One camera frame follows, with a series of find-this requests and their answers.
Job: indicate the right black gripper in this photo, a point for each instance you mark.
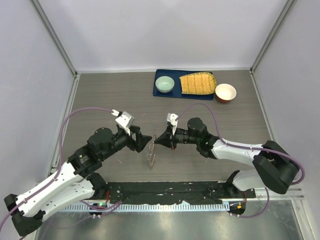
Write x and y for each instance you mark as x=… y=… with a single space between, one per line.
x=165 y=139

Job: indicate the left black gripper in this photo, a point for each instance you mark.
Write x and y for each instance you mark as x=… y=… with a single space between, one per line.
x=141 y=140

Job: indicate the metal disc with keyrings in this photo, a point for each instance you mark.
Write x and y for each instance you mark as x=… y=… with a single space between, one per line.
x=151 y=152

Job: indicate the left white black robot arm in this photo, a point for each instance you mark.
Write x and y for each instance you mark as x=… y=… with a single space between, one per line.
x=75 y=180

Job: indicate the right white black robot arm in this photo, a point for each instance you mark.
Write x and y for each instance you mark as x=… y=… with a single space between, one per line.
x=272 y=167

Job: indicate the dark blue tray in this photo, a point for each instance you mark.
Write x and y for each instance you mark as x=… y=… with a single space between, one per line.
x=176 y=92

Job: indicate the pale green bowl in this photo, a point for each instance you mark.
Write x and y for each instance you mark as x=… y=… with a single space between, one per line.
x=164 y=84

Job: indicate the yellow woven bamboo basket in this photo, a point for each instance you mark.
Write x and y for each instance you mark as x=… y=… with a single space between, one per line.
x=199 y=83

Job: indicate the brown bowl white inside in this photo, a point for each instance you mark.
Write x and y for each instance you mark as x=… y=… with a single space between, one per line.
x=224 y=93

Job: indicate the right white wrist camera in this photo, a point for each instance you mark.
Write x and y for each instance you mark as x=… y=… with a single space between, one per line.
x=172 y=118

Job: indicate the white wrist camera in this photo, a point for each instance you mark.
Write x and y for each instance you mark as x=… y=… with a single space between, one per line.
x=172 y=118
x=124 y=120

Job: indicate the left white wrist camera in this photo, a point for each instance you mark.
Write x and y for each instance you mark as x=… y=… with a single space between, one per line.
x=124 y=120

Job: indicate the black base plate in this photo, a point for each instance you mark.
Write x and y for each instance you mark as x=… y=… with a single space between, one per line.
x=169 y=193

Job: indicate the slotted white cable duct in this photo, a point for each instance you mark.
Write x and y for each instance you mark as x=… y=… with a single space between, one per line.
x=132 y=208

